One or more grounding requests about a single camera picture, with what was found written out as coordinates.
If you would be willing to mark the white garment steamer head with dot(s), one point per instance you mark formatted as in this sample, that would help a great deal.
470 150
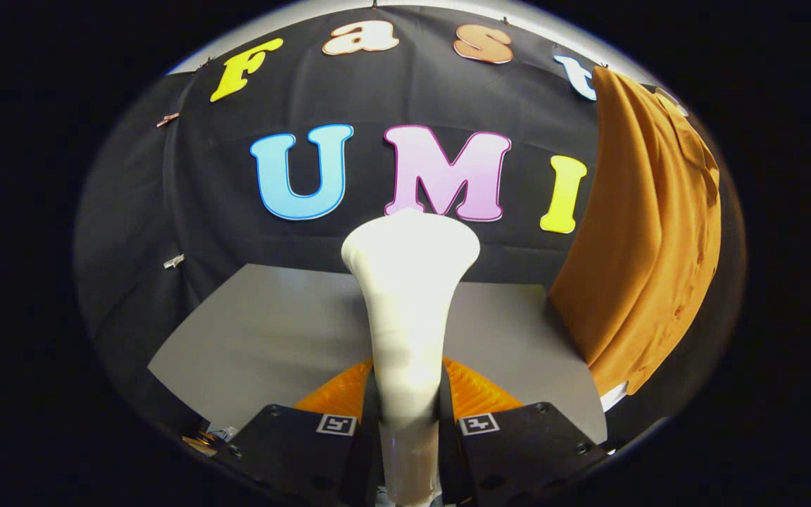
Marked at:
409 296

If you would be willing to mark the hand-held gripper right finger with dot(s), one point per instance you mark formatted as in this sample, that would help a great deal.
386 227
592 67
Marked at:
448 465

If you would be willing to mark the black backdrop cloth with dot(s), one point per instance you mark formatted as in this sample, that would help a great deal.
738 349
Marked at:
201 176

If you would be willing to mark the grey cabinet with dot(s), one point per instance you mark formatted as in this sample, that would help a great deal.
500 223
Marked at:
286 338

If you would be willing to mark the white clip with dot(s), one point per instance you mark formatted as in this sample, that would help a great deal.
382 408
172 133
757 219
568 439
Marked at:
174 261

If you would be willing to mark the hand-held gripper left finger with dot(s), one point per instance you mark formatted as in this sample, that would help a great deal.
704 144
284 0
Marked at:
369 465

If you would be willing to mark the white garment hanger form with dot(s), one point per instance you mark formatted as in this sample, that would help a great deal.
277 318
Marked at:
614 398

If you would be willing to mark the orange button-up shirt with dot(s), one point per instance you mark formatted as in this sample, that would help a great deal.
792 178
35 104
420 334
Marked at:
645 246

